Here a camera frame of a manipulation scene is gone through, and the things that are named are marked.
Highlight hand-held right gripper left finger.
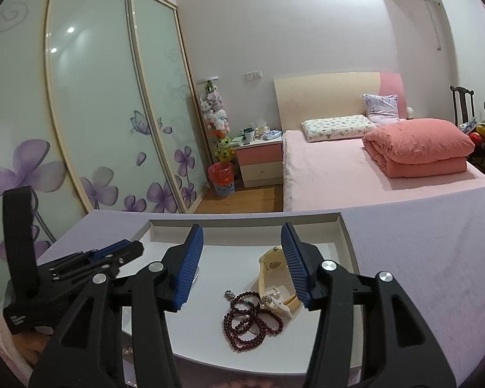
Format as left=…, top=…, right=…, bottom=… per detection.
left=28, top=223, right=205, bottom=388

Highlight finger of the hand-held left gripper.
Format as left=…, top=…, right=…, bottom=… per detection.
left=90, top=239, right=145, bottom=270
left=3, top=185, right=40, bottom=305

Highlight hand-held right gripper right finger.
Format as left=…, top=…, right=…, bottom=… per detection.
left=280, top=221, right=447, bottom=388

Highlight yellow wristwatch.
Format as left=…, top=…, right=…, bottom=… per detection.
left=258, top=246, right=300, bottom=318

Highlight grey shallow tray box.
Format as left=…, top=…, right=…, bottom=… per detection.
left=121, top=212, right=364, bottom=378

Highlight silver pearl earrings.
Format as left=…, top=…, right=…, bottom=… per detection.
left=259, top=287, right=287, bottom=310

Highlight dark red bead bracelet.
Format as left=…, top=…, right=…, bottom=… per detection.
left=222, top=289, right=286, bottom=350

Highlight bin with red bag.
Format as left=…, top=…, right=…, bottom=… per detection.
left=208, top=162, right=236, bottom=197

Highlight pink and beige nightstand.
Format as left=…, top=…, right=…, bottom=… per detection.
left=234, top=133, right=284, bottom=189

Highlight purple tablecloth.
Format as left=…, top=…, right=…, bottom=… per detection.
left=36, top=196, right=485, bottom=388

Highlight white patterned pillow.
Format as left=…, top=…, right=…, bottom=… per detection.
left=301, top=114, right=373, bottom=143

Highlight column of plush toys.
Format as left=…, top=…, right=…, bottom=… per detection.
left=196, top=76, right=232, bottom=170

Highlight floral sliding door wardrobe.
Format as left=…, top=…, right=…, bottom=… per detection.
left=0, top=0, right=211, bottom=320

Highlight beige and pink headboard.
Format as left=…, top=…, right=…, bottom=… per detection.
left=273, top=71, right=409, bottom=132

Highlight folded pink quilt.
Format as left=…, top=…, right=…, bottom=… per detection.
left=362, top=118, right=476, bottom=179

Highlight purple floral pillow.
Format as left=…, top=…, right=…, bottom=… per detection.
left=362, top=94, right=400, bottom=124

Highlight pile of colourful toys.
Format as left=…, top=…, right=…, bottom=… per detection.
left=461, top=119, right=485, bottom=146

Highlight dark wooden chair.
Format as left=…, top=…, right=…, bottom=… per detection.
left=449, top=85, right=485, bottom=170

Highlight white air conditioner pipe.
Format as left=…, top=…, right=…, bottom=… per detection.
left=424, top=0, right=444, bottom=52

